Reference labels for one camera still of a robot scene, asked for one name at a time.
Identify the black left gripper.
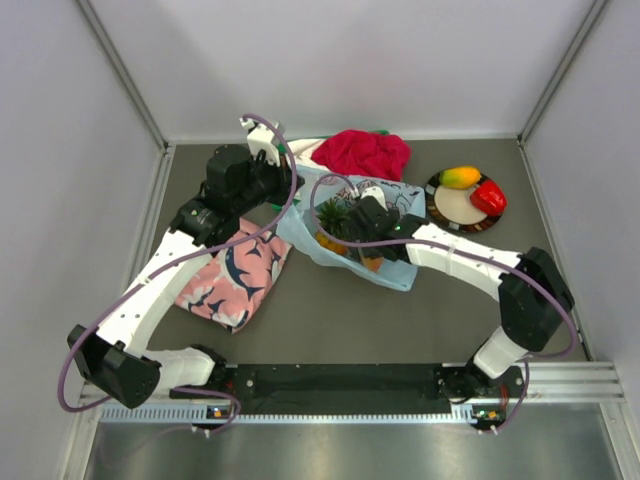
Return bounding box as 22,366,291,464
232,148,304,216

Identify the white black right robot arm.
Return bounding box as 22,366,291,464
343,195,575,398

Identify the pink patterned cloth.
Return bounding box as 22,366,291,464
175,219,291,334

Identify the black patterned plate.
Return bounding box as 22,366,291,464
425,170,503,233

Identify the plastic pineapple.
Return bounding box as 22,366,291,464
315,199,348,256

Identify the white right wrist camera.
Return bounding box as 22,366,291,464
353,184,388,212

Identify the red crumpled cloth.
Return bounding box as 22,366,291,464
311,130,411,181

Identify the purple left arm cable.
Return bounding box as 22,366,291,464
55,112,297,432

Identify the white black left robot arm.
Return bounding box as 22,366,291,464
63,141,304,409

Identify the light blue cartoon plastic bag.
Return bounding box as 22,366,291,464
276,165,426,292

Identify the white cloth in tray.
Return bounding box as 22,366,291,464
288,138,329,172

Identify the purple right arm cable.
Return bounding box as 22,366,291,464
309,172,577,434

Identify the green plastic tray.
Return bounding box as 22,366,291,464
269,128,407,211

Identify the orange peach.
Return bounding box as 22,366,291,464
362,257,385,273

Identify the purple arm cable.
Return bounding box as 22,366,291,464
55,112,297,432
309,172,577,434

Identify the slotted cable duct rail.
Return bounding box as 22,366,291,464
100,403,479,425

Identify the red bell pepper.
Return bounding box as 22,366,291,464
469,180,508,216

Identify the yellow green mango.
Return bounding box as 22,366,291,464
439,166,482,190

